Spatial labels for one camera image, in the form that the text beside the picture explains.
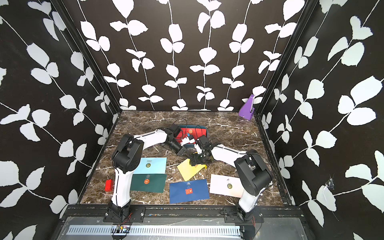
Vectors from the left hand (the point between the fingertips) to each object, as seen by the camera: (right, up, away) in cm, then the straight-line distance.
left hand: (190, 155), depth 90 cm
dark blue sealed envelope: (-1, -18, -9) cm, 20 cm away
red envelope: (+4, +13, +12) cm, 18 cm away
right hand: (+3, -3, 0) cm, 4 cm away
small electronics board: (-33, -31, -20) cm, 50 cm away
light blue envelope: (-24, -6, 0) cm, 24 cm away
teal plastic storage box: (+2, +6, -1) cm, 7 cm away
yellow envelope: (-2, -9, -2) cm, 9 cm away
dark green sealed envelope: (-24, -14, -6) cm, 29 cm away
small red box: (-44, -15, -10) cm, 48 cm away
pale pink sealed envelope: (+21, -16, -7) cm, 27 cm away
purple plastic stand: (+43, +31, +24) cm, 58 cm away
